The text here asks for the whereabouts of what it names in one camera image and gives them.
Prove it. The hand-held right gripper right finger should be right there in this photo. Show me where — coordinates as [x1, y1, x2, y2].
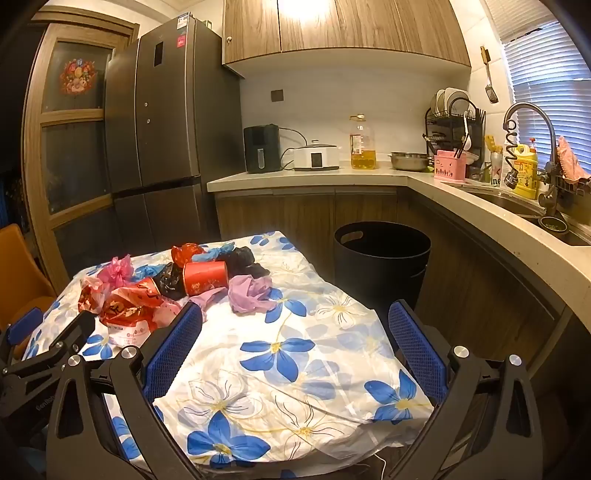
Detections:
[388, 299, 546, 480]

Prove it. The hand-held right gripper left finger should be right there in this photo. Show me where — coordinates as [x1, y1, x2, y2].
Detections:
[46, 302, 204, 480]

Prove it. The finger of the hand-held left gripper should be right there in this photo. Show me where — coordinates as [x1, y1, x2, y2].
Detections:
[0, 313, 96, 377]
[0, 306, 44, 365]

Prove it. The small red white packet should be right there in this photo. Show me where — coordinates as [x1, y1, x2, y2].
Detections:
[78, 277, 112, 315]

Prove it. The red white printed plastic bag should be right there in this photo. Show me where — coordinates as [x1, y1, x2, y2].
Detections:
[99, 279, 183, 349]

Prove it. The purple plastic bag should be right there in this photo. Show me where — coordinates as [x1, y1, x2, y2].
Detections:
[228, 274, 280, 315]
[189, 288, 229, 319]

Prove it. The pink plastic bag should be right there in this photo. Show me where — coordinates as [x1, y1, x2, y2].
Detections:
[96, 255, 134, 287]

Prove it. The black plastic bag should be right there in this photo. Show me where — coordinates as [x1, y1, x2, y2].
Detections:
[226, 246, 271, 280]
[152, 262, 188, 301]

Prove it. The black trash bin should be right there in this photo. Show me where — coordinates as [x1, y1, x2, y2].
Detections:
[333, 222, 432, 324]

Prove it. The red paper cup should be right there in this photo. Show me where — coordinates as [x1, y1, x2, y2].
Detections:
[182, 261, 230, 297]

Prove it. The blue plastic bag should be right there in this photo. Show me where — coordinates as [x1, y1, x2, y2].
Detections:
[131, 264, 167, 282]
[201, 243, 236, 263]

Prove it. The red translucent plastic bag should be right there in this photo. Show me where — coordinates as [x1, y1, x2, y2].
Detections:
[171, 242, 205, 268]

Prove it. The orange chair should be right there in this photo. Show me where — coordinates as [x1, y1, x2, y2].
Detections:
[0, 224, 58, 356]

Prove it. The blue floral blanket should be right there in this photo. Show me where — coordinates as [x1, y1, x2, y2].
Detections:
[18, 231, 437, 480]

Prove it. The steel kitchen sink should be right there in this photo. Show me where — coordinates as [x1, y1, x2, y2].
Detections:
[457, 185, 591, 246]

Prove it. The wooden glass panel door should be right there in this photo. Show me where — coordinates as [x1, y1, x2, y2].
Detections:
[21, 14, 139, 296]

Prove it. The sink strainer basket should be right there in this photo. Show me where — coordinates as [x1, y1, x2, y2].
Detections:
[538, 215, 568, 237]

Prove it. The pink utensil basket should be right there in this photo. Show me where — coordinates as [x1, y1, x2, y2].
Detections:
[433, 149, 468, 180]

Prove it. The stainless steel bowl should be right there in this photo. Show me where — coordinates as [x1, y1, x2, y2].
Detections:
[388, 151, 435, 172]

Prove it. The silver beer can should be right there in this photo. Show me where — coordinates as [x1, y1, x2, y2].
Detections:
[489, 150, 505, 188]

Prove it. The steel kitchen faucet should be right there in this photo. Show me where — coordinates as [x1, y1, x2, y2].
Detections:
[501, 102, 561, 217]

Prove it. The cooking oil bottle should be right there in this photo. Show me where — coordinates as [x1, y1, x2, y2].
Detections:
[349, 114, 376, 171]

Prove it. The yellow detergent bottle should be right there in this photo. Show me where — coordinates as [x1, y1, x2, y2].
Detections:
[512, 137, 540, 200]

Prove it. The white electric cooker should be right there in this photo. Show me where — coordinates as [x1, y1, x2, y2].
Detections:
[294, 140, 341, 172]

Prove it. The black air fryer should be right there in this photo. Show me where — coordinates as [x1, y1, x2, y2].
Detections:
[243, 124, 281, 175]

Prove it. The black dish rack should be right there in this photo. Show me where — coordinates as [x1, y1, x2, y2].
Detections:
[424, 88, 486, 167]

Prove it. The grey refrigerator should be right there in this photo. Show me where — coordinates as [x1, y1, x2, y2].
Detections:
[104, 18, 243, 241]

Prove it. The pink cloth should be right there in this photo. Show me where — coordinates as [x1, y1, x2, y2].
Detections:
[556, 136, 591, 182]

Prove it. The colourful door sticker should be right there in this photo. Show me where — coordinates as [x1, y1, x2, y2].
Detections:
[60, 58, 100, 95]

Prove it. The hanging slotted spatula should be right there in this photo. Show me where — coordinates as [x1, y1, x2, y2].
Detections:
[479, 45, 498, 104]

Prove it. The window blind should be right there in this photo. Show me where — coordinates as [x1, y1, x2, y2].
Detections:
[501, 28, 591, 158]

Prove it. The black wire sink caddy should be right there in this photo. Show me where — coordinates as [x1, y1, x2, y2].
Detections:
[542, 168, 591, 195]

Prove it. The wooden wall cabinet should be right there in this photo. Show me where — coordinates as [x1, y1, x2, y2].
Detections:
[222, 0, 472, 79]

